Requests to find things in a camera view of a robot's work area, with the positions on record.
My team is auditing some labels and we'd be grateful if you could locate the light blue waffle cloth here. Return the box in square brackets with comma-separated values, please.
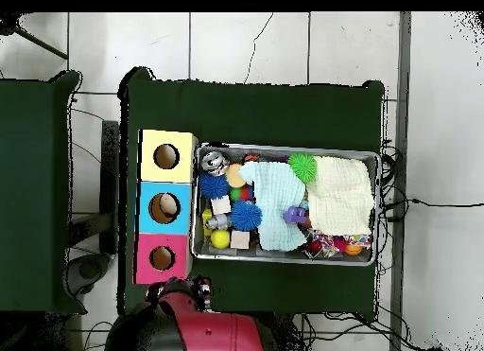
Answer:
[238, 160, 308, 252]

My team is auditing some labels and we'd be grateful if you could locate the wooden box with three holes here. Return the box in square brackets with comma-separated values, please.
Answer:
[133, 129, 199, 285]

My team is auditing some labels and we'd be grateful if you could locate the orange round sponge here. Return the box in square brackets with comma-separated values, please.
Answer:
[225, 163, 249, 188]

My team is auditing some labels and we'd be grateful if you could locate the blue spiky ball with eyes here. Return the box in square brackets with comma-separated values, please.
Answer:
[229, 200, 263, 232]

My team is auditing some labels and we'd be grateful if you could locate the wooden cube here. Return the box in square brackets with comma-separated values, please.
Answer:
[230, 230, 251, 250]
[210, 194, 233, 216]

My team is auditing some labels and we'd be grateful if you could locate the crushed silver drink can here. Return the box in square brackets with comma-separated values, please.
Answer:
[200, 149, 231, 177]

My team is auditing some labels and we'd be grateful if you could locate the yellow ball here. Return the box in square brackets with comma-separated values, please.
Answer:
[210, 229, 231, 250]

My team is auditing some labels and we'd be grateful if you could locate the purple toy block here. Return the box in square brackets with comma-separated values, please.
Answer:
[283, 206, 308, 224]

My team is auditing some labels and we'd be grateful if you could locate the green spiky rubber ball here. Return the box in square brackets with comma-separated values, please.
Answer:
[286, 152, 318, 184]

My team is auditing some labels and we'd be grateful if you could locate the dark green table cloth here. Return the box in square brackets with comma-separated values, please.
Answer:
[117, 66, 387, 322]

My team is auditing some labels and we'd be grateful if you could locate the cream waffle cloth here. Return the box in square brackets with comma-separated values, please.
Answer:
[306, 154, 375, 237]

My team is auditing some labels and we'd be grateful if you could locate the black stand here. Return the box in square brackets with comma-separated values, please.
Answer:
[98, 119, 121, 255]

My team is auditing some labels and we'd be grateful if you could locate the grey round base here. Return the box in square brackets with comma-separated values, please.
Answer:
[67, 252, 112, 295]

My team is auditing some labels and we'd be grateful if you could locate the dark green side table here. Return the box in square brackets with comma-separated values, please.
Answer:
[0, 70, 87, 315]

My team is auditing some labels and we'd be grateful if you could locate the black tripod leg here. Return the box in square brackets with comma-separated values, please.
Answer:
[0, 12, 70, 61]

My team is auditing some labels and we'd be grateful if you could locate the shallow wire mesh bin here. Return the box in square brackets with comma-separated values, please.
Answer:
[190, 142, 381, 267]

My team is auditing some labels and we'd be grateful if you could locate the black cable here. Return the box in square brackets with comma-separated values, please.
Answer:
[381, 197, 484, 209]

